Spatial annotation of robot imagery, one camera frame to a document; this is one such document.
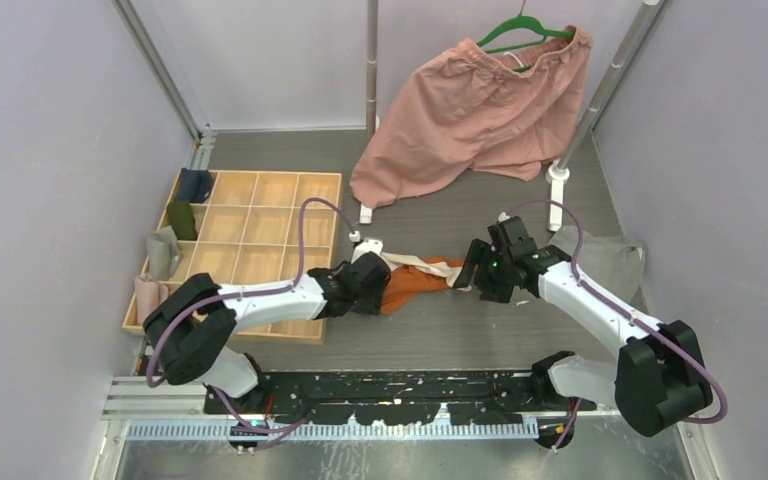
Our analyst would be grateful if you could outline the pink shorts on hanger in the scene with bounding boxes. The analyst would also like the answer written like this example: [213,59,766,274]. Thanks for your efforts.
[350,25,593,209]

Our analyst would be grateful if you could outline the green clothes hanger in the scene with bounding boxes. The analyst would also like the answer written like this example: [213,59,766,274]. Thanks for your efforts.
[476,0,574,72]

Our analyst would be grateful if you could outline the left aluminium frame post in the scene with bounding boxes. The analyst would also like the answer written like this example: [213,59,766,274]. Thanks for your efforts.
[112,0,216,170]

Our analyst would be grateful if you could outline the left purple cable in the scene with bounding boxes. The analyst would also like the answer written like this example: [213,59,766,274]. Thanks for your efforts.
[145,197,363,452]

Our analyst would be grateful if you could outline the wooden compartment tray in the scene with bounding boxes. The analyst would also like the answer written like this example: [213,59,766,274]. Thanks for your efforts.
[122,168,344,345]

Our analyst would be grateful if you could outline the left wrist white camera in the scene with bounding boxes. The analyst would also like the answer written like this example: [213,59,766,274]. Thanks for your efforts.
[351,237,383,262]

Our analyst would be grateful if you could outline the slotted aluminium cable duct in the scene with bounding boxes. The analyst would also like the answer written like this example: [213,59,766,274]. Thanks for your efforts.
[126,418,539,441]

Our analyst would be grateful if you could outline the purple cable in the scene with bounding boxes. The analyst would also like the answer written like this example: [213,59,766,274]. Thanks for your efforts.
[504,199,730,452]
[145,197,363,452]

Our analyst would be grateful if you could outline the right metal rack pole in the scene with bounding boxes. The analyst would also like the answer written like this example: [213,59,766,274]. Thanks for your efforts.
[545,0,667,232]

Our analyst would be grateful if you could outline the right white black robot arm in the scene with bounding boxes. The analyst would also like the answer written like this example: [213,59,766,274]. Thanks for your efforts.
[454,216,723,437]

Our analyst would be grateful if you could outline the orange white underwear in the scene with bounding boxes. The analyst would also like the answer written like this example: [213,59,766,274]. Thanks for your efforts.
[380,252,465,315]

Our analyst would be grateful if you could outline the grey rolled underwear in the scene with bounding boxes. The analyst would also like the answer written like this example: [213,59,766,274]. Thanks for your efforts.
[145,226,182,281]

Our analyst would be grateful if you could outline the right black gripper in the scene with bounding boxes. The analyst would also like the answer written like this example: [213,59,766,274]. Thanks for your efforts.
[454,238,515,304]

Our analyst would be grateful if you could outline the metal rack pole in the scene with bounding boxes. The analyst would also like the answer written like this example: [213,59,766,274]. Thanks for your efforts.
[545,0,667,232]
[365,0,379,141]

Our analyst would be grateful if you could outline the pink rolled underwear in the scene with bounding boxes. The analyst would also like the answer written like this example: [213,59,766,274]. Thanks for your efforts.
[134,272,169,325]

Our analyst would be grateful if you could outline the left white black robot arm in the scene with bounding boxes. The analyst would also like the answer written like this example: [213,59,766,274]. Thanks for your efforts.
[143,252,391,413]

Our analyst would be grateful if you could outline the grey underwear on table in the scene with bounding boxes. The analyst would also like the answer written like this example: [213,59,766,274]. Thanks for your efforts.
[578,232,645,303]

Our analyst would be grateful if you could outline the dark green rolled underwear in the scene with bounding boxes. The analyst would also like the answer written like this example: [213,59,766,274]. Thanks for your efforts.
[166,201,198,241]

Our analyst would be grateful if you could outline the navy rolled underwear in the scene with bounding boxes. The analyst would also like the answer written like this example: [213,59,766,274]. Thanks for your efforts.
[173,168,214,204]

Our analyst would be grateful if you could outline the centre metal rack pole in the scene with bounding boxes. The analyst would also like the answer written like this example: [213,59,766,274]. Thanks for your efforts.
[365,0,379,141]

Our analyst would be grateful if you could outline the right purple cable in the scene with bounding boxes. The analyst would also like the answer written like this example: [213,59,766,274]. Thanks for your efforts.
[504,199,730,452]

